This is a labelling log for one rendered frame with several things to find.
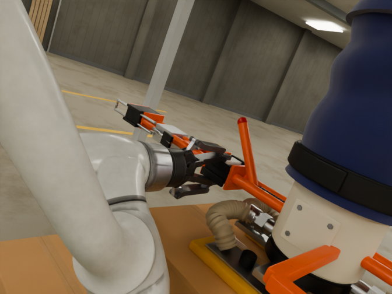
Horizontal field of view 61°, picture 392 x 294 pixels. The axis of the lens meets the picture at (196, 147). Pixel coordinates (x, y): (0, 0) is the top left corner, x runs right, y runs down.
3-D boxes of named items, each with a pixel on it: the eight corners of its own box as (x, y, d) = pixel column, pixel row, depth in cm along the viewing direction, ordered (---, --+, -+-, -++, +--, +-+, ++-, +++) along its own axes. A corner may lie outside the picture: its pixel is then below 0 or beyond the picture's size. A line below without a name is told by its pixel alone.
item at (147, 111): (159, 131, 101) (164, 115, 99) (140, 129, 95) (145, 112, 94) (144, 121, 106) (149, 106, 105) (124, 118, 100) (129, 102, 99)
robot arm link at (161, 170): (113, 177, 62) (139, 177, 66) (140, 203, 56) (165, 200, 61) (128, 132, 60) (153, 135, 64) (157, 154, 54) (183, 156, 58)
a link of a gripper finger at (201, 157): (175, 161, 68) (177, 155, 67) (213, 154, 75) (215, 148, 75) (188, 171, 65) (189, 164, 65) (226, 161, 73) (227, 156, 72)
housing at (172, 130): (184, 149, 92) (189, 135, 91) (165, 148, 87) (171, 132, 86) (168, 139, 96) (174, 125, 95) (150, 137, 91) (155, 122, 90)
